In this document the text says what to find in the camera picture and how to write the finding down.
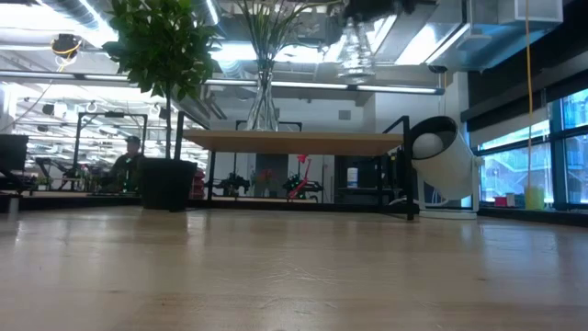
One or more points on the black computer monitor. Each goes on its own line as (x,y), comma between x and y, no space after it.
(13,151)

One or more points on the person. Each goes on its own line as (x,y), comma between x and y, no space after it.
(128,165)

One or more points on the wooden shelf with black legs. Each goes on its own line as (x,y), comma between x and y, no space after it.
(298,142)

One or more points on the yellow-green plug block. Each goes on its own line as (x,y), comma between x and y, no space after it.
(534,198)

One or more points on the green plant in black pot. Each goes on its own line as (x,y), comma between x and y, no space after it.
(161,50)

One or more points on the white bottle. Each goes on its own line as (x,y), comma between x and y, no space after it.
(352,177)

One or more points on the red box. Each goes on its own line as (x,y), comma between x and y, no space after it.
(500,201)

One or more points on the white round spotlight lamp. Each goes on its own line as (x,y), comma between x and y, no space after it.
(448,165)

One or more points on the labelled ribbed glass vase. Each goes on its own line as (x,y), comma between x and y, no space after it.
(357,55)

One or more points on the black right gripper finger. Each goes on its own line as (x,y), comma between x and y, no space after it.
(365,9)

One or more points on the red background robot arm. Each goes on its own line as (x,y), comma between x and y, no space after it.
(301,180)

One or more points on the white artificial flower spray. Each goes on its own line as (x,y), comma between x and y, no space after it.
(271,27)

